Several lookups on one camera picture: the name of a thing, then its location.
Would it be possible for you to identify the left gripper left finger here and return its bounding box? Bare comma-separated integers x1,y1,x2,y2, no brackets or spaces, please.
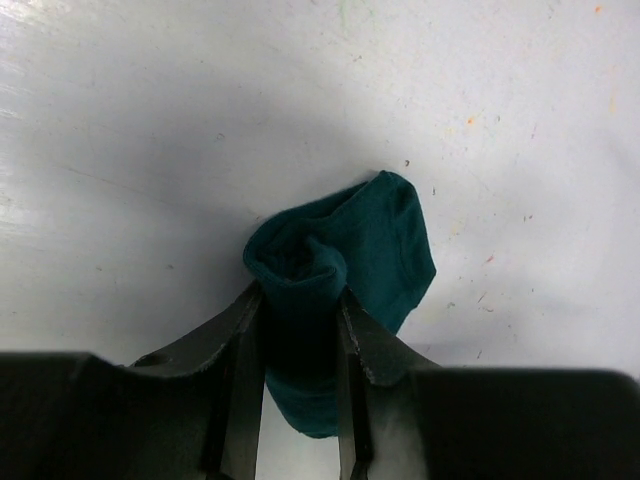
1,285,264,479

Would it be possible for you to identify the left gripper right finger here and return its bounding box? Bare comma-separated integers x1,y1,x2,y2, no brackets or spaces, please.
336,291,639,479

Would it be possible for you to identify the green reindeer sock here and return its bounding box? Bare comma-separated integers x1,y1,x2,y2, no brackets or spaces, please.
243,171,436,439

